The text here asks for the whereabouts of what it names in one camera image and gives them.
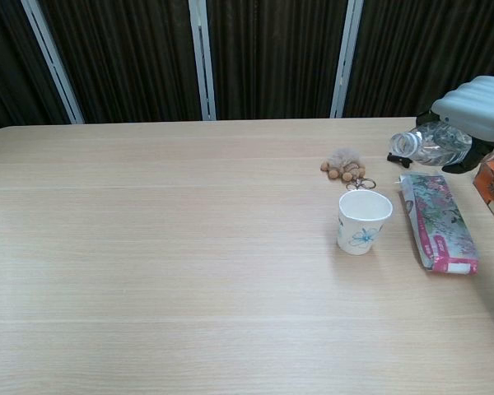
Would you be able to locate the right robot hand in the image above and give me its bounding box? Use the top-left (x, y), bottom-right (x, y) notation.
top-left (415, 76), bottom-right (494, 174)

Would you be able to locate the transparent plastic water bottle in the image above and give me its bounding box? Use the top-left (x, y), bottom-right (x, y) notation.
top-left (389, 123), bottom-right (473, 168)

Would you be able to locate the white paper cup blue flower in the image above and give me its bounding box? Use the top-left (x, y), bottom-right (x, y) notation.
top-left (336, 189), bottom-right (394, 256)

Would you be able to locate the dark fabric partition panel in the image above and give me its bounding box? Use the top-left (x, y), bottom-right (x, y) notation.
top-left (343, 0), bottom-right (494, 119)
top-left (39, 0), bottom-right (202, 124)
top-left (207, 0), bottom-right (349, 121)
top-left (0, 0), bottom-right (71, 137)

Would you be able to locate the floral pink tissue pack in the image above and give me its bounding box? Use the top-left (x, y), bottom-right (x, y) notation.
top-left (398, 172), bottom-right (480, 276)

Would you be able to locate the grey metal partition post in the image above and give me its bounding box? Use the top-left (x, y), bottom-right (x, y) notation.
top-left (188, 0), bottom-right (218, 122)
top-left (20, 0), bottom-right (86, 124)
top-left (329, 0), bottom-right (364, 119)

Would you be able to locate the furry keychain with nuts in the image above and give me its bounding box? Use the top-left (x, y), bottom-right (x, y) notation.
top-left (319, 147), bottom-right (378, 193)

